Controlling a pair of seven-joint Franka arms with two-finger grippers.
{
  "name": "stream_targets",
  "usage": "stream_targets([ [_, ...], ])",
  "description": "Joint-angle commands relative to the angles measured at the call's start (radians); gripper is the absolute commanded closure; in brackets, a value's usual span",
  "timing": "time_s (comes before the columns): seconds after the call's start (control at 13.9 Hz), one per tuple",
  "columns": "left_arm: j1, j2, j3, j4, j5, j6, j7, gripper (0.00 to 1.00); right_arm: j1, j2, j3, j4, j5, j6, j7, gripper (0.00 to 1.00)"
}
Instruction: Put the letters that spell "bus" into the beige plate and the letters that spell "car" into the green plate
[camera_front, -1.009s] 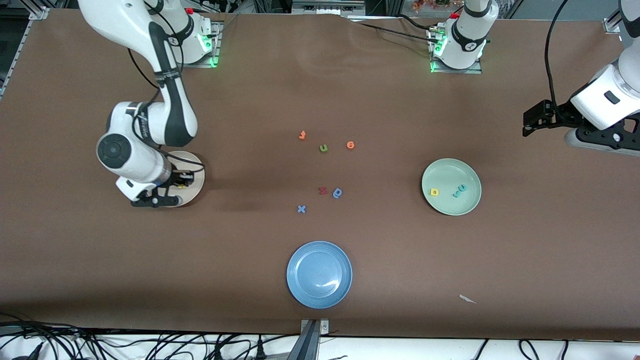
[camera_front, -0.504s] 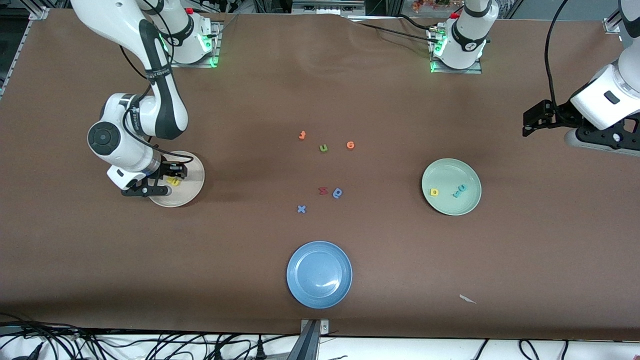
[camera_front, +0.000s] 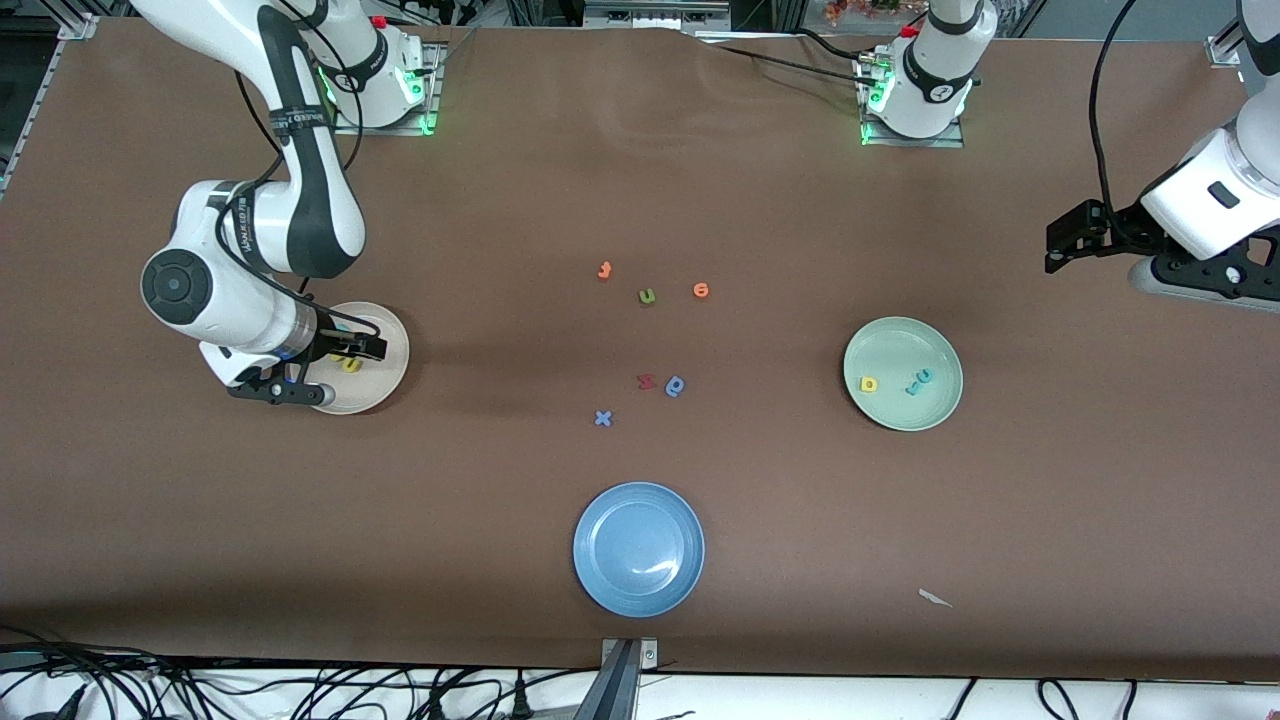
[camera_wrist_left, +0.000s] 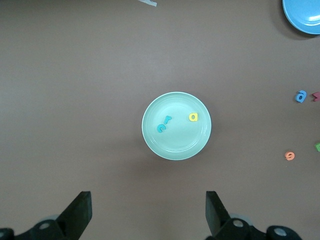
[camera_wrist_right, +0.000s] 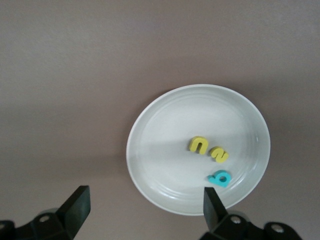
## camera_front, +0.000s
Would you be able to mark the white paper scrap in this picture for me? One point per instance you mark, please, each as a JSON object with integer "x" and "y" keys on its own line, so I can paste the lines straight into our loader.
{"x": 934, "y": 598}

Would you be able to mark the silver metal bracket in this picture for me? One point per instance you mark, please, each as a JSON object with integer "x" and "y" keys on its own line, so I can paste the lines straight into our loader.
{"x": 648, "y": 655}

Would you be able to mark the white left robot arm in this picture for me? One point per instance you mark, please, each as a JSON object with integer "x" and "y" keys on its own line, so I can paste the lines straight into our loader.
{"x": 940, "y": 60}

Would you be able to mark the blue letter a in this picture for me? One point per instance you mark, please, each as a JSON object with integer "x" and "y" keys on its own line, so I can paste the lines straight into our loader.
{"x": 676, "y": 386}

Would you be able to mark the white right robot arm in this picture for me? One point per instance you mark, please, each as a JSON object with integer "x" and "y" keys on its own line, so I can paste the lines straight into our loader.
{"x": 240, "y": 300}

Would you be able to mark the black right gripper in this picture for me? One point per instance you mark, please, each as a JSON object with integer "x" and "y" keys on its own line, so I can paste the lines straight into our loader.
{"x": 333, "y": 341}

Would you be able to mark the grey aluminium beam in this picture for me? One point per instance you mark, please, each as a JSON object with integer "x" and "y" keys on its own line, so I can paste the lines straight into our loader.
{"x": 610, "y": 695}

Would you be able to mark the silver corner bracket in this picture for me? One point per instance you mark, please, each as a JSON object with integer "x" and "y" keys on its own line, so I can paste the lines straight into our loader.
{"x": 78, "y": 27}
{"x": 1225, "y": 48}

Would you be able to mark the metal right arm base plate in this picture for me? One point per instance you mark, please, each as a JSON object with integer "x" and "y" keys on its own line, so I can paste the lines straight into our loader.
{"x": 434, "y": 95}

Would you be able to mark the pale green plate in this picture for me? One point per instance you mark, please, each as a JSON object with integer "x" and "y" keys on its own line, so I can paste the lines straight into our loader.
{"x": 900, "y": 350}

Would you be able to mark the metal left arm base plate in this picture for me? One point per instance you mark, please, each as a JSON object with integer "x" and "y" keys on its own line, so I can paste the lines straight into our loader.
{"x": 950, "y": 142}

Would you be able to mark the brown paper table cover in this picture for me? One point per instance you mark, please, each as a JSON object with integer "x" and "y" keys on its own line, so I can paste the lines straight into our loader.
{"x": 200, "y": 500}

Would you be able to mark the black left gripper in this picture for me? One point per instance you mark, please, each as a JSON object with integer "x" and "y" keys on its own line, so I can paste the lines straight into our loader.
{"x": 1118, "y": 229}

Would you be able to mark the aluminium frame profile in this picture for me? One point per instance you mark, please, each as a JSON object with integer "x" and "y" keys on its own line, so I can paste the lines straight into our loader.
{"x": 655, "y": 12}

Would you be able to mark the beige brown plate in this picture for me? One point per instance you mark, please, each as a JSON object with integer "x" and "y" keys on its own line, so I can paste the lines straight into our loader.
{"x": 390, "y": 375}

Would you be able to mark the aluminium table rail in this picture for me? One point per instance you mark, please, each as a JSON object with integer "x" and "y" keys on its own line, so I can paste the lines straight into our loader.
{"x": 30, "y": 110}

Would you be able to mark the blue plate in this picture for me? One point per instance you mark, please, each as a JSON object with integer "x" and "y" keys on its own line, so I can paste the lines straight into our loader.
{"x": 638, "y": 550}

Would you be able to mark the orange artificial flowers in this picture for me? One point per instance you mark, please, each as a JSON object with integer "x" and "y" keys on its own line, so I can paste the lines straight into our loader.
{"x": 860, "y": 8}

